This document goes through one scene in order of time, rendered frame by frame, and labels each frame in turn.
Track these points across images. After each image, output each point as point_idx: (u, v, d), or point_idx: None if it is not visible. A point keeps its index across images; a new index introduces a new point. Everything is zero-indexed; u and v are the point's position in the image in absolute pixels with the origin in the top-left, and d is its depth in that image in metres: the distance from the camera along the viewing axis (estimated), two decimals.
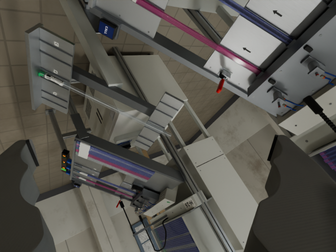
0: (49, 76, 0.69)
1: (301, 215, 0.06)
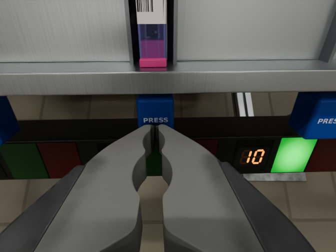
0: None
1: (196, 191, 0.07)
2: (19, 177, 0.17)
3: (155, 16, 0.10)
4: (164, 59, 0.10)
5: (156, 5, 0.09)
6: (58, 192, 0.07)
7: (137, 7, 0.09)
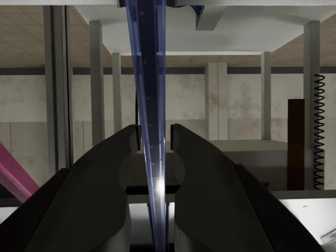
0: None
1: (208, 191, 0.07)
2: None
3: None
4: None
5: None
6: (43, 196, 0.07)
7: None
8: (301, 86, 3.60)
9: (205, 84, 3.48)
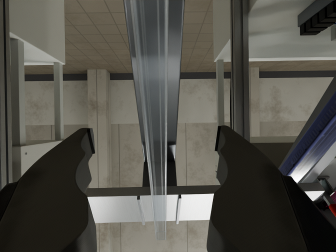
0: None
1: (250, 197, 0.07)
2: None
3: None
4: None
5: None
6: None
7: None
8: None
9: None
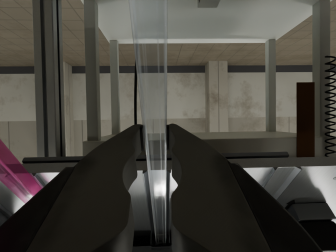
0: None
1: (205, 191, 0.07)
2: None
3: None
4: None
5: None
6: (47, 195, 0.07)
7: None
8: None
9: (205, 82, 3.44)
